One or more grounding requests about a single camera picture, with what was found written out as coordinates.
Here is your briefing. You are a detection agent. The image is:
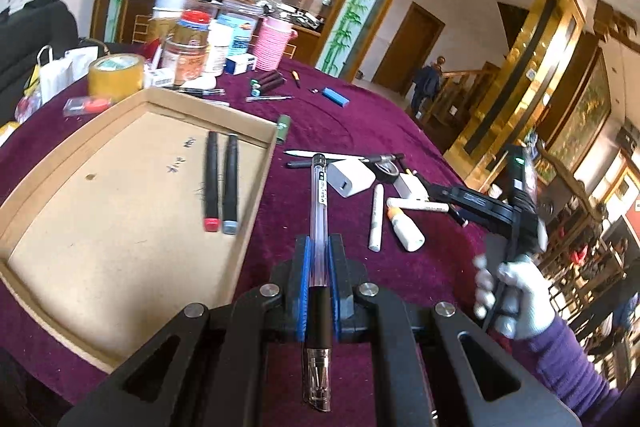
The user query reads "white paper bag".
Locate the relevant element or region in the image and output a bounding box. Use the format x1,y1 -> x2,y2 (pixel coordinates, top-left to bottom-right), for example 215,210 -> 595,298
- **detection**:
37,46 -> 99,102

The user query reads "cardboard tray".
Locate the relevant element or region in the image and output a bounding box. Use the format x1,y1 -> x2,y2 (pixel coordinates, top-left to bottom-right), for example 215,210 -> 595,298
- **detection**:
0,86 -> 278,375

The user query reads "glass jar red label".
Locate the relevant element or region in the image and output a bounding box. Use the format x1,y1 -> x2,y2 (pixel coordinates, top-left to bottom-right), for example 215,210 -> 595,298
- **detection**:
162,35 -> 208,88

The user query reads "plain white marker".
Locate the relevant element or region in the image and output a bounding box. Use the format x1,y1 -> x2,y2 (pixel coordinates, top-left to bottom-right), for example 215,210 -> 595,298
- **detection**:
368,183 -> 385,253

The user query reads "white glue bottle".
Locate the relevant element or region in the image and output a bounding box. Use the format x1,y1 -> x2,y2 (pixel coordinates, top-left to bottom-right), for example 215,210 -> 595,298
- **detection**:
387,207 -> 426,253

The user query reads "clear gel pen black grip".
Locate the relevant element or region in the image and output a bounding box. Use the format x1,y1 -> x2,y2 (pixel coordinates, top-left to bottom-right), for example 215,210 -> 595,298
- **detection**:
300,153 -> 333,413

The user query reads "framed landscape painting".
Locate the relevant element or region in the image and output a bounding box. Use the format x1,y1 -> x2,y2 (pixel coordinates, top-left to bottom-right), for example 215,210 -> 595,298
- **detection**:
549,51 -> 614,168

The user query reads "small white box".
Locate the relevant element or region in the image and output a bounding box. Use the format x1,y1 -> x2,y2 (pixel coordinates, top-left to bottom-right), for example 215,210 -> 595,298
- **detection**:
145,68 -> 176,89

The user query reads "black marker grey-blue cap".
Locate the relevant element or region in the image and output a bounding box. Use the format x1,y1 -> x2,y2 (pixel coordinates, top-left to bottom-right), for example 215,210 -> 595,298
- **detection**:
221,133 -> 240,236

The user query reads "small white adapter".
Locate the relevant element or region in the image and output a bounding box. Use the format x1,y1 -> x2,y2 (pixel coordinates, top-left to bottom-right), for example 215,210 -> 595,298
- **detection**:
392,172 -> 431,200

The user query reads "black marker red cap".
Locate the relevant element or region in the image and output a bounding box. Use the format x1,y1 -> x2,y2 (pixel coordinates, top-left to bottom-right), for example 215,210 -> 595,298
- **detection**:
202,131 -> 222,233

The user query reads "jar with red lid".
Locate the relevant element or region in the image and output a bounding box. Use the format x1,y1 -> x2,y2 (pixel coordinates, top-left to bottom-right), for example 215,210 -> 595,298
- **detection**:
177,10 -> 215,45

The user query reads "person's right hand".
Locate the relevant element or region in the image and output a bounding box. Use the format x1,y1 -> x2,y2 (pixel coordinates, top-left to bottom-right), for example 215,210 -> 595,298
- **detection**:
472,254 -> 557,341

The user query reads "pink woven cup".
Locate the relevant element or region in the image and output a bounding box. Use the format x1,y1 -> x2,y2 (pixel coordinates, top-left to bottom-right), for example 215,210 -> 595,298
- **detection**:
251,16 -> 297,72

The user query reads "white marker orange tip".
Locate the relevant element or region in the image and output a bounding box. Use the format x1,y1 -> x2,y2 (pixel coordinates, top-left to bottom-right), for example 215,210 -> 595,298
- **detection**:
386,198 -> 451,214

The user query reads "black bag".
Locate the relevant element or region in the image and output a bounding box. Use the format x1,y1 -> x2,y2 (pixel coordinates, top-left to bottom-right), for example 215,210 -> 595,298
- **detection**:
0,0 -> 79,94

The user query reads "yellow tape roll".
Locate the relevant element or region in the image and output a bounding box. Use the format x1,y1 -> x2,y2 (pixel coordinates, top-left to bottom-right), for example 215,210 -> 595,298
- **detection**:
87,54 -> 146,104

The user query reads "white round container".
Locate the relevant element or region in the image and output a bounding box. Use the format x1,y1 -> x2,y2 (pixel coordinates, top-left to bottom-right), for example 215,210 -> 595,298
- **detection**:
152,0 -> 189,20

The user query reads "blue printed box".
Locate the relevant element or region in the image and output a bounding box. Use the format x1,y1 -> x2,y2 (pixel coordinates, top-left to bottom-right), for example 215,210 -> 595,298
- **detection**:
220,14 -> 259,58

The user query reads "white charger plug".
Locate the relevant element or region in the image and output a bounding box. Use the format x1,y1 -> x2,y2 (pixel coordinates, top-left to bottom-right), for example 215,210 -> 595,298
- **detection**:
327,158 -> 376,199

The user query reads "white plastic jar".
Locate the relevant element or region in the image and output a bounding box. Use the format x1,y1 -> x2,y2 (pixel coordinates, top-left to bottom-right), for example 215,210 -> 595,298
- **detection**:
205,19 -> 234,76

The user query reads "person's right forearm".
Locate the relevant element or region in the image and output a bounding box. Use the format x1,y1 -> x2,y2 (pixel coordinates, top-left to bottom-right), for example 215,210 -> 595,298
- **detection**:
510,312 -> 623,427

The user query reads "clear packet with red item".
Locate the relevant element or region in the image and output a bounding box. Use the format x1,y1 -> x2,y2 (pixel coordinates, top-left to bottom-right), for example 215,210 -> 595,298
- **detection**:
62,97 -> 113,118

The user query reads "black tape roll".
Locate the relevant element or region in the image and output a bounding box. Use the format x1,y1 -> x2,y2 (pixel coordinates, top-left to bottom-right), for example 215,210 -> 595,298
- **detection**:
375,162 -> 402,184

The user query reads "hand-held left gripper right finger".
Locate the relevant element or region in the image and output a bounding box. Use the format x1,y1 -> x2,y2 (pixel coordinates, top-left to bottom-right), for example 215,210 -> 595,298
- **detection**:
326,234 -> 583,427

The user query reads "dark blue hanging jacket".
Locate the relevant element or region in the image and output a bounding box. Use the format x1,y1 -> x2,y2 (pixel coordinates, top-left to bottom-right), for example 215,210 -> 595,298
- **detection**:
412,56 -> 444,114

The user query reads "blue and white box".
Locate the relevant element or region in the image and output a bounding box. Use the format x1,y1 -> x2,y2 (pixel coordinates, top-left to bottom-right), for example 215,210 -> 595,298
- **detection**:
225,54 -> 257,76

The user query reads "wooden door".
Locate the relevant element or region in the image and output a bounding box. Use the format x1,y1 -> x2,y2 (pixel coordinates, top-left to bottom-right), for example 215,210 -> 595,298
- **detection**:
372,2 -> 446,98

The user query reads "white stylus pen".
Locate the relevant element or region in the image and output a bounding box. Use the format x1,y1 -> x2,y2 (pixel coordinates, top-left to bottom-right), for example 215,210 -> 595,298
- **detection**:
284,149 -> 366,159

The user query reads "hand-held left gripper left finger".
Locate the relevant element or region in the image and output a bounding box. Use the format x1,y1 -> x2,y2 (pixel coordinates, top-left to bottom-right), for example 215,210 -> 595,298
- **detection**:
57,234 -> 313,427

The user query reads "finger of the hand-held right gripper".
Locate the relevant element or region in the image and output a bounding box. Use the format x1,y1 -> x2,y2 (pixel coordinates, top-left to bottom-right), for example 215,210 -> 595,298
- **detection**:
447,202 -> 470,229
414,176 -> 456,205

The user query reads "black marker green cap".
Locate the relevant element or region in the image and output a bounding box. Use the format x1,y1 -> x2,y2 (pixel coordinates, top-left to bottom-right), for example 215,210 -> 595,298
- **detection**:
250,72 -> 286,95

